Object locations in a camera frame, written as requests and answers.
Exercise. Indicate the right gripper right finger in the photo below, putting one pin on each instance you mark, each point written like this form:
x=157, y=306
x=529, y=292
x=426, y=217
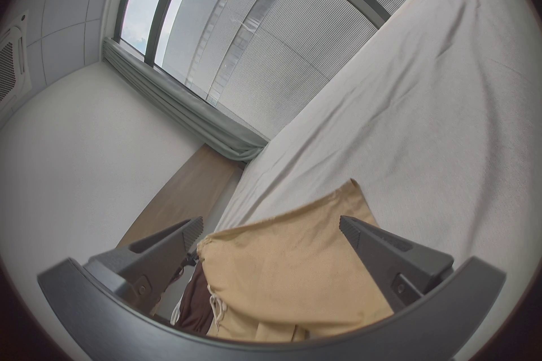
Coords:
x=389, y=257

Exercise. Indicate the white ceiling air vent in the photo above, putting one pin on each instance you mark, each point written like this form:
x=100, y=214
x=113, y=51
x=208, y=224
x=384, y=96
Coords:
x=12, y=63

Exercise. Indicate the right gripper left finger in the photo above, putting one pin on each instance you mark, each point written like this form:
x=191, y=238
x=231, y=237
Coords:
x=167, y=249

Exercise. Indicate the window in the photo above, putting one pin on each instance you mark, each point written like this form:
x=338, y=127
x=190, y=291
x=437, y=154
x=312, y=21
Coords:
x=275, y=33

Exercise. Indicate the brown garment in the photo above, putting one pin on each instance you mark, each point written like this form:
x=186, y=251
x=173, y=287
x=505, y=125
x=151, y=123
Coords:
x=194, y=304

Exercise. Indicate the grey-green curtain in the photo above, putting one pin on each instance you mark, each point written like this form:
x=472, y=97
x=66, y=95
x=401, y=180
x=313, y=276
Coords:
x=190, y=109

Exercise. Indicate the tan shorts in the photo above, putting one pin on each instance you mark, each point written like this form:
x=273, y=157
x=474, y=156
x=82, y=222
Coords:
x=288, y=266

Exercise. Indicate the bed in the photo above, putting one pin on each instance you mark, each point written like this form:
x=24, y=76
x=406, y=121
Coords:
x=402, y=118

